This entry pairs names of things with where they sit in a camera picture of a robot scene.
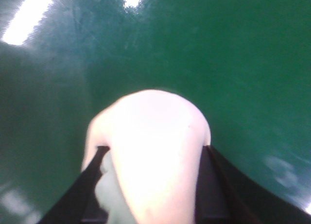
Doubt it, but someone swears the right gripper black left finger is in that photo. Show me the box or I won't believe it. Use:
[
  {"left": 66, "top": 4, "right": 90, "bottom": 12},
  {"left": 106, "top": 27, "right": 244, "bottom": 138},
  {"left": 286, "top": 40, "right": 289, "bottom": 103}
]
[{"left": 39, "top": 146, "right": 109, "bottom": 224}]

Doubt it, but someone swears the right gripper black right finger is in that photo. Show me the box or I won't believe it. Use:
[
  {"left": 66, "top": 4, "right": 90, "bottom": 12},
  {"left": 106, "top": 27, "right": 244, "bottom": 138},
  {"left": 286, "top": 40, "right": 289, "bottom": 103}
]
[{"left": 195, "top": 146, "right": 311, "bottom": 224}]

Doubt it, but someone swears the yellow plush ball toy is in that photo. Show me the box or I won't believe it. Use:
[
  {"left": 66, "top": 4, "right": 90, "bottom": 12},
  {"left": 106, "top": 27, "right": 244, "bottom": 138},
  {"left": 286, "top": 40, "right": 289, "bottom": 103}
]
[{"left": 82, "top": 89, "right": 211, "bottom": 224}]

